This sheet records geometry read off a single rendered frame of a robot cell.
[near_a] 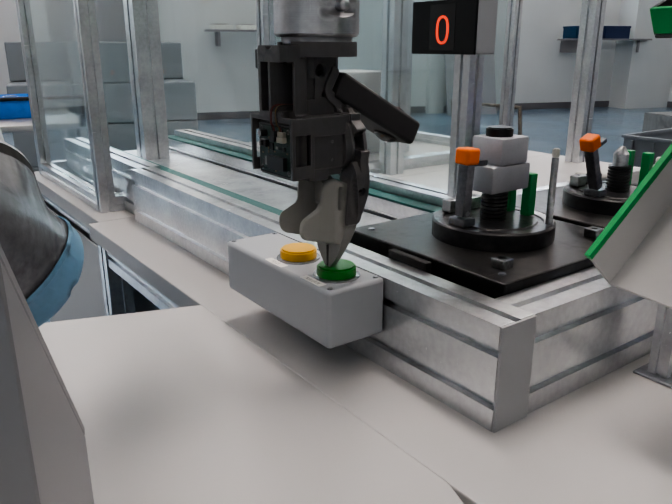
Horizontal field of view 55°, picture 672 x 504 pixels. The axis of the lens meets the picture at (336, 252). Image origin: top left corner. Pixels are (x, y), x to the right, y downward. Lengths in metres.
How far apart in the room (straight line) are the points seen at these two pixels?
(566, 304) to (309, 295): 0.24
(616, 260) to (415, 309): 0.18
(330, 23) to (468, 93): 0.44
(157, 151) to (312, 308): 1.08
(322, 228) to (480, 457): 0.24
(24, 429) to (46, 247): 0.30
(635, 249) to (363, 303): 0.25
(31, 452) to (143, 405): 0.38
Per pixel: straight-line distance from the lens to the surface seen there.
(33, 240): 0.54
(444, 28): 0.95
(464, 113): 0.98
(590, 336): 0.68
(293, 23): 0.57
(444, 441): 0.58
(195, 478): 0.55
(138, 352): 0.75
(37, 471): 0.29
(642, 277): 0.59
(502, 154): 0.74
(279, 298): 0.69
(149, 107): 1.64
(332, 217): 0.61
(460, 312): 0.58
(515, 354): 0.58
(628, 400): 0.69
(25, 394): 0.27
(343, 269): 0.64
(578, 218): 0.89
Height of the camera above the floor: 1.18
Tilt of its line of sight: 18 degrees down
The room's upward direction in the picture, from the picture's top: straight up
